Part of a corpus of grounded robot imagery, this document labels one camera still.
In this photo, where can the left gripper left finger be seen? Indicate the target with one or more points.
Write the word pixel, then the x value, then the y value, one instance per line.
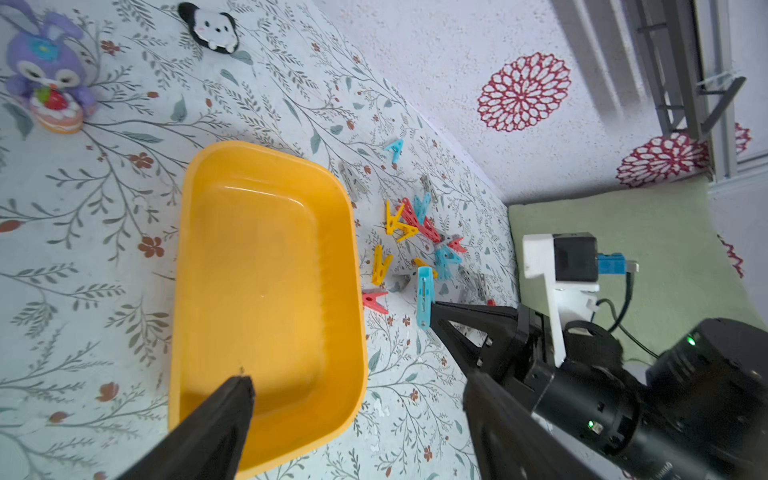
pixel 209 443

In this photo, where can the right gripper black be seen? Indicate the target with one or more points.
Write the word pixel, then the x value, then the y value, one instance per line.
pixel 586 396

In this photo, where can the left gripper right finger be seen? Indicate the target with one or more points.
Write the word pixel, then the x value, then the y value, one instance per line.
pixel 508 442

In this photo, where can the teal clothespin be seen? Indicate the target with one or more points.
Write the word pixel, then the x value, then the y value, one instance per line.
pixel 395 149
pixel 445 259
pixel 425 297

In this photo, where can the yellow plastic storage box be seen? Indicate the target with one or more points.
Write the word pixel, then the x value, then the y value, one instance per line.
pixel 267 286

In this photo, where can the red clothespin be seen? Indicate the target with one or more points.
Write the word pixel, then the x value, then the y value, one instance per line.
pixel 371 300
pixel 425 227

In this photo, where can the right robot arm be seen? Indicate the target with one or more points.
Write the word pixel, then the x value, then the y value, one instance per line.
pixel 700 412

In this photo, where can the yellow clothespin pair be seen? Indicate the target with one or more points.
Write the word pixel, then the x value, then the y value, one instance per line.
pixel 395 224

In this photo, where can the black white plush toy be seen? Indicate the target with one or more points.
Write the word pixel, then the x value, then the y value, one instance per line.
pixel 216 31

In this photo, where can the purple bunny toy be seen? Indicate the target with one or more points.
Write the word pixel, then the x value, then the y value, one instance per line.
pixel 48 77

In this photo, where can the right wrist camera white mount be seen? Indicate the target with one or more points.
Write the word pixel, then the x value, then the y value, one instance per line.
pixel 570 266

